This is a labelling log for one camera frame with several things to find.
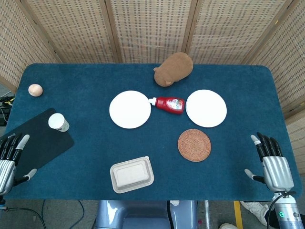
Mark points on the round brown woven coaster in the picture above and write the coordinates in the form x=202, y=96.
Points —
x=194, y=145

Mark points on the white plate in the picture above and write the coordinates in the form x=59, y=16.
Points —
x=206, y=108
x=130, y=109

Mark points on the white floral paper cup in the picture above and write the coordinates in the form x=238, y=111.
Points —
x=57, y=121

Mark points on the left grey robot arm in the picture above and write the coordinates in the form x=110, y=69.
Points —
x=1, y=202

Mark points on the metal table leg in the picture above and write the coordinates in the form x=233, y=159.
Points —
x=207, y=214

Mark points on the beige egg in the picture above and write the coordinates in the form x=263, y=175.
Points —
x=35, y=90

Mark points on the brown plush capybara toy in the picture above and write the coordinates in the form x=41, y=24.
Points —
x=174, y=69

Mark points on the blue carpet table cloth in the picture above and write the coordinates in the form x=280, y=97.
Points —
x=95, y=143

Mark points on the white sneaker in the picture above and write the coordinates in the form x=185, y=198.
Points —
x=227, y=226
x=253, y=211

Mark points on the red ketchup bottle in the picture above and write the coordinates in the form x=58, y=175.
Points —
x=170, y=105

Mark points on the black rectangular mat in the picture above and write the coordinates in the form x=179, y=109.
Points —
x=47, y=145

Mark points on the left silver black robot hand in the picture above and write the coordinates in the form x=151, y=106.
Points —
x=7, y=167

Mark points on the blue grey robot torso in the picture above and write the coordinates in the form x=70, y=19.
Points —
x=143, y=214

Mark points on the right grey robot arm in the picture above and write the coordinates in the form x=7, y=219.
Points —
x=286, y=214

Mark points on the woven wooden folding screen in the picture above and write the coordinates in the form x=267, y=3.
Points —
x=152, y=28

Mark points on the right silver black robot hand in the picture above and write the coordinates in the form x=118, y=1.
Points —
x=276, y=171

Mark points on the beige pulp lunch box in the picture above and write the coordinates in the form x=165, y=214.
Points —
x=131, y=174

